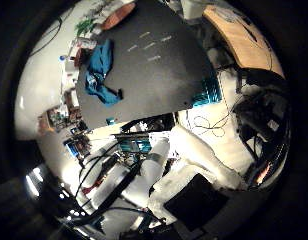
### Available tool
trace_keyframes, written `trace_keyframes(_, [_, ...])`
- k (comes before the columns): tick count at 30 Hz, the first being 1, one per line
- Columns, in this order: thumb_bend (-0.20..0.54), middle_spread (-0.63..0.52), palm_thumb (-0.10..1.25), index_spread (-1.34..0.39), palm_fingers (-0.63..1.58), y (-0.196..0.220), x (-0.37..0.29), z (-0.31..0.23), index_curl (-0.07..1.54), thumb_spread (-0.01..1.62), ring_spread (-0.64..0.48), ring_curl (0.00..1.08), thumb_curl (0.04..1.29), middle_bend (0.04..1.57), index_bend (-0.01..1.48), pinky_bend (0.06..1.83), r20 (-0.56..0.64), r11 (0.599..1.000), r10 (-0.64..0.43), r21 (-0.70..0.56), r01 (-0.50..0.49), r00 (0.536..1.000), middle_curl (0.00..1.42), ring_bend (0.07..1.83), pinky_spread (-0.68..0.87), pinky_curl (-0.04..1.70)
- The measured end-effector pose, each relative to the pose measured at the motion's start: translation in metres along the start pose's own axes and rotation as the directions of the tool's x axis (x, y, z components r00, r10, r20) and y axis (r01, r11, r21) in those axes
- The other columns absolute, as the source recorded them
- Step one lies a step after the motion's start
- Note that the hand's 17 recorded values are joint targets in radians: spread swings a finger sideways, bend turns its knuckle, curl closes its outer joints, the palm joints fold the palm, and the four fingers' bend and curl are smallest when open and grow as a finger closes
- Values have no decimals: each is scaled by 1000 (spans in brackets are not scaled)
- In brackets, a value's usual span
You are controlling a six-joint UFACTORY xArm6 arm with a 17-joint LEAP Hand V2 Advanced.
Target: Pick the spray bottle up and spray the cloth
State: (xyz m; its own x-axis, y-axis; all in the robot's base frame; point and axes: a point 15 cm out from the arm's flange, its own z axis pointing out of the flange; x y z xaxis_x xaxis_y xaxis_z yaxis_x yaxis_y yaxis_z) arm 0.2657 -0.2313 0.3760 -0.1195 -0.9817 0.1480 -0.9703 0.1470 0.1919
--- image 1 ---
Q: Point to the teal cloth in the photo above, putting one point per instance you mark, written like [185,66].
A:
[100,63]

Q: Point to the blue capped white bottle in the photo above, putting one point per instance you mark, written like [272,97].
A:
[62,58]

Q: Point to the black and teal electronics rack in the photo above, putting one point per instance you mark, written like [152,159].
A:
[135,145]

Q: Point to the small teal clamp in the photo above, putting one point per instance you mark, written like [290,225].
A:
[110,120]

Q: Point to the cluttered supply shelf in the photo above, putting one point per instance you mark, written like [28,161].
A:
[72,76]

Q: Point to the brown cardboard box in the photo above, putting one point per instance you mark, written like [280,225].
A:
[44,124]

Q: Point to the copper round tray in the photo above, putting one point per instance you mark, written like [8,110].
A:
[119,15]

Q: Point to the green potted plant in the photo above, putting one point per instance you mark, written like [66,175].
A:
[84,26]

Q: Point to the orange wooden desk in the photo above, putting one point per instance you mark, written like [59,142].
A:
[247,43]

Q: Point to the black metal frame cart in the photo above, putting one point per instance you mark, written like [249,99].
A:
[260,113]

